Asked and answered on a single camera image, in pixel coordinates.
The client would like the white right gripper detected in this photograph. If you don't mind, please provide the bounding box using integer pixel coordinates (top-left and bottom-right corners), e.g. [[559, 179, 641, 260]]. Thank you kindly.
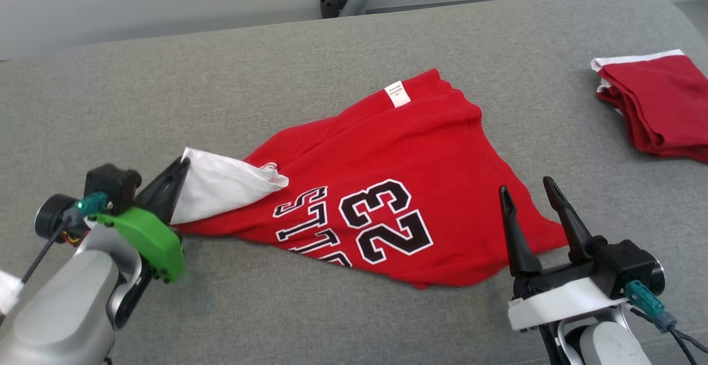
[[499, 176, 628, 332]]

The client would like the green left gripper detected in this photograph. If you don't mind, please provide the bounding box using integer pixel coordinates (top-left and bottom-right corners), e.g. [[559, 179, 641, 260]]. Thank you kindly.
[[91, 158, 191, 284]]

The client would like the red basketball jersey number 23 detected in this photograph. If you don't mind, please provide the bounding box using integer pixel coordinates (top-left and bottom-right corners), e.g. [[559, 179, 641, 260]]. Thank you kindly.
[[171, 68, 570, 290]]

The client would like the red shorts white waistband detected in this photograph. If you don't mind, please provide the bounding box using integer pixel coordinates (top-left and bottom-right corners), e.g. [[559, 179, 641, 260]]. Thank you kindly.
[[591, 49, 708, 164]]

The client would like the left black cable teal plug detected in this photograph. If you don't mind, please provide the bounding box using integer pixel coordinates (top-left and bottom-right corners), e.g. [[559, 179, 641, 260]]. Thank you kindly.
[[21, 191, 109, 284]]

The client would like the black cable teal plug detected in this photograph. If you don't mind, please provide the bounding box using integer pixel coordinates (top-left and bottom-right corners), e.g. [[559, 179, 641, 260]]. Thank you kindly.
[[21, 191, 109, 284], [625, 280, 708, 365]]

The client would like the right black cable teal plug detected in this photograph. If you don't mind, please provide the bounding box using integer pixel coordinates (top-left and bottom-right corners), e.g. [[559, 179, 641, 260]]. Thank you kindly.
[[625, 280, 708, 365]]

